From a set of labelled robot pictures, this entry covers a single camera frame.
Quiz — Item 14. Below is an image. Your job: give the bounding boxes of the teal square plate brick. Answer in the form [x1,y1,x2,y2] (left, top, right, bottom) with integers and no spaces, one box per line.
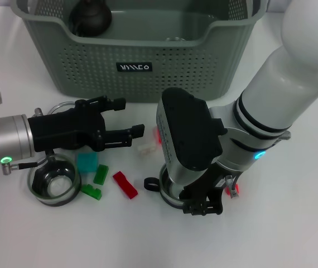
[76,152,98,174]

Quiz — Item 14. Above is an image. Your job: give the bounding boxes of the green flat brick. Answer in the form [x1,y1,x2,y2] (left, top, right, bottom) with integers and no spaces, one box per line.
[92,164,109,185]

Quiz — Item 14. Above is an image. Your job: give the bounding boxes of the dark red long brick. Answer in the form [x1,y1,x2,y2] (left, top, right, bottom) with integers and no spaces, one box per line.
[112,171,139,200]

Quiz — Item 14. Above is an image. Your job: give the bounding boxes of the small white brick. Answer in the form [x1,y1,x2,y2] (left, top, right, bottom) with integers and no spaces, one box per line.
[137,142,158,156]

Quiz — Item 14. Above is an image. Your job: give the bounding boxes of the black teapot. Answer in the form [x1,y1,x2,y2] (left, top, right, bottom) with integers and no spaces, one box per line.
[69,0,113,38]

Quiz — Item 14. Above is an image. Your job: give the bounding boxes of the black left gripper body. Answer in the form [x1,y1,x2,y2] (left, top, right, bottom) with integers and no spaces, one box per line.
[27,99,107,154]

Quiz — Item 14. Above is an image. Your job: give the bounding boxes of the small red brick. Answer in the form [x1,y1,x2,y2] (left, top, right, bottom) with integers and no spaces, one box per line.
[225,183,241,196]

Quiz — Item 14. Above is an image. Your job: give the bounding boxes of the red wedge brick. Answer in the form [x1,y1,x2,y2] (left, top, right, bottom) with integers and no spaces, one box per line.
[152,127,162,145]

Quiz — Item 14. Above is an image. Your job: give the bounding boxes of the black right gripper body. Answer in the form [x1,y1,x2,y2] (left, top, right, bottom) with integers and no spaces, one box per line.
[179,161,245,209]

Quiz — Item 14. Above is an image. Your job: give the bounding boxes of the grey-green plastic storage bin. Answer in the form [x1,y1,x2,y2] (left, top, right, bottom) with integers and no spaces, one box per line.
[9,0,268,103]

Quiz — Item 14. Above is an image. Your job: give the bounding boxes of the left arm cable with plug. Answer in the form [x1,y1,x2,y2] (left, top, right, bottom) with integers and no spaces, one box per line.
[2,155,54,176]

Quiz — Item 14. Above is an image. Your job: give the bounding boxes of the green notched brick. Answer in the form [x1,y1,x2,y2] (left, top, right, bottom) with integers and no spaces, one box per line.
[80,184,103,200]

